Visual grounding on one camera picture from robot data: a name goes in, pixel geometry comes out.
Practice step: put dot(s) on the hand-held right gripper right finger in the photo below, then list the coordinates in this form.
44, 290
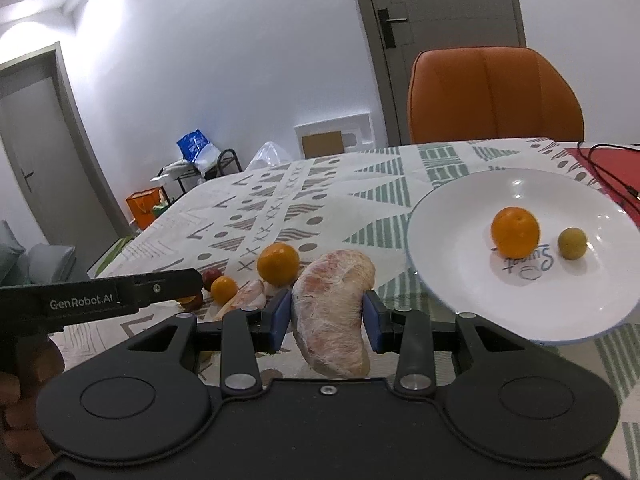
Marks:
373, 322

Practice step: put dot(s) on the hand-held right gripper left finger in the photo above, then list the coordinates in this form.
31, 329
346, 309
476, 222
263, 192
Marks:
279, 321

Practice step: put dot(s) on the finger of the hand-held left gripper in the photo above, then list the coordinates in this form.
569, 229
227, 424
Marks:
165, 287

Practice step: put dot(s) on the small peeled pomelo segment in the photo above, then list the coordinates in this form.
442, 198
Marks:
250, 296

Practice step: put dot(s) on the large peeled pomelo segment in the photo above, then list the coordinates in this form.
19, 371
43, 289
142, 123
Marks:
330, 305

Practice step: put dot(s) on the large orange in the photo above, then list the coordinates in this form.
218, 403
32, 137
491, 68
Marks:
277, 264
515, 231

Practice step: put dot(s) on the small orange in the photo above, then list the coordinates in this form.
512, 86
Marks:
224, 290

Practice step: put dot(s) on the white plate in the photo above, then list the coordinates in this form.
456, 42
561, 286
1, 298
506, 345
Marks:
460, 250

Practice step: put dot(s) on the person's left hand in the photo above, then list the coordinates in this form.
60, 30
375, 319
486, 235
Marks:
22, 412

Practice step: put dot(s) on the grey-blue sofa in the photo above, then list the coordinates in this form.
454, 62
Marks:
30, 260

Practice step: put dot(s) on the orange paper bag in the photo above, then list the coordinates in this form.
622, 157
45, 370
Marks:
142, 209

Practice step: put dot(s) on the patterned white tablecloth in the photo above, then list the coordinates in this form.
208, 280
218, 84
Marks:
325, 195

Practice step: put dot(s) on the black shoe rack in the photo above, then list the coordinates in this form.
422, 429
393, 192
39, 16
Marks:
227, 162

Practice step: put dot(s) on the blue and white bag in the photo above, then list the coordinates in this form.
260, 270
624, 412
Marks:
197, 147

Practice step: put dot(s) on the clear plastic bag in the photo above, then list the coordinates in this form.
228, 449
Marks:
267, 156

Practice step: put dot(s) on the brown cardboard sheet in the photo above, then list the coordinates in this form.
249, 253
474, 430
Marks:
322, 144

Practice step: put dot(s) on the white foam packaging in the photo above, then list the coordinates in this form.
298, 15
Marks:
357, 127

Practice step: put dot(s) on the green round fruit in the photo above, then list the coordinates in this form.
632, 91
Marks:
572, 243

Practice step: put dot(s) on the orange leather chair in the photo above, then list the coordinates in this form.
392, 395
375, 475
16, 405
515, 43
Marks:
492, 95

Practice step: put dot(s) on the red table mat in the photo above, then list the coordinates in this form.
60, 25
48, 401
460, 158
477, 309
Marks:
612, 170

